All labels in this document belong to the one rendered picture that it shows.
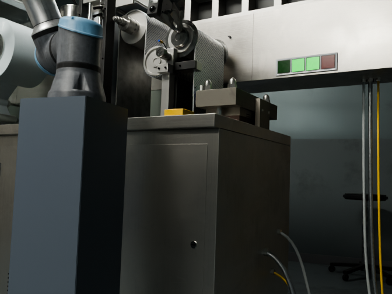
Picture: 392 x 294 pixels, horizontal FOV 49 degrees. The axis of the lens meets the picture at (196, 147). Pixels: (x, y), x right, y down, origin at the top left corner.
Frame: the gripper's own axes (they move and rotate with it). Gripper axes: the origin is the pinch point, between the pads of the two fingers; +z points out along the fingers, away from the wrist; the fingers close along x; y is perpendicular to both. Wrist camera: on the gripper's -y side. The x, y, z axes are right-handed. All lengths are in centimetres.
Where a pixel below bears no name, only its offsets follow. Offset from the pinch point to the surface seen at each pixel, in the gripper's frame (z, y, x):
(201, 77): 18.4, -6.8, -5.8
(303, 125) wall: 195, 156, 29
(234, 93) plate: 17.1, -20.1, -24.8
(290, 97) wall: 176, 175, 40
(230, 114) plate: 25.2, -21.3, -20.9
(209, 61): 17.6, 2.7, -5.8
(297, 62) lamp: 33, 17, -35
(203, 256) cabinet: 33, -75, -28
